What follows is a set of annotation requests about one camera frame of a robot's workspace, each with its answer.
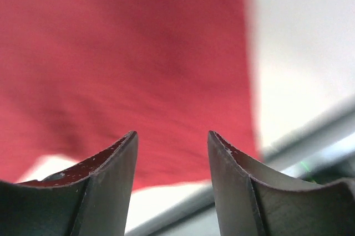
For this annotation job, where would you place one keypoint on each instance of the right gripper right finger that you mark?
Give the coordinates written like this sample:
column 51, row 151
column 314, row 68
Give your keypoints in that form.
column 254, row 199

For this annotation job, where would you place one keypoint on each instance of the right aluminium corner post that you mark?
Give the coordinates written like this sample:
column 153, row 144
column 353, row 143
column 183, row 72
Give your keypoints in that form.
column 321, row 152

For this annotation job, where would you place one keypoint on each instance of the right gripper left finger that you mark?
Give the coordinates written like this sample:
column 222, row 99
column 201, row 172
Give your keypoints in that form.
column 89, row 198

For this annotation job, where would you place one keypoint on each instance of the dark red t-shirt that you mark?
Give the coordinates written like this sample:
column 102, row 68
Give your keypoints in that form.
column 76, row 75

